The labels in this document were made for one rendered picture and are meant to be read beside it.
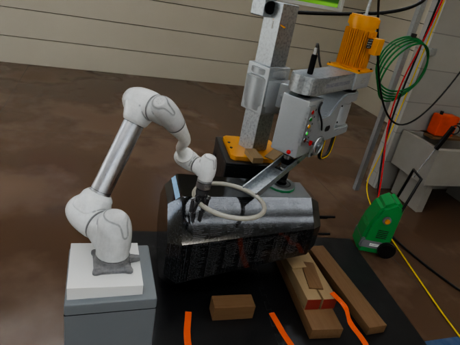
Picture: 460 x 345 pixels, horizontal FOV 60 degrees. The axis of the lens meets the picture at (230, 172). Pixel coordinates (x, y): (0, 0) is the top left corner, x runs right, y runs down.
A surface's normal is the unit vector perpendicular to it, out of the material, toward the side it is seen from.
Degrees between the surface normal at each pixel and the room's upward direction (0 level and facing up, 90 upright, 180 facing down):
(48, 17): 90
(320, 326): 0
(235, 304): 0
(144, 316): 90
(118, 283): 2
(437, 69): 90
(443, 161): 90
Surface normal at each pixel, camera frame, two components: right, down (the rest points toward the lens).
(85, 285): 0.20, -0.89
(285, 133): -0.63, 0.24
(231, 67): 0.28, 0.47
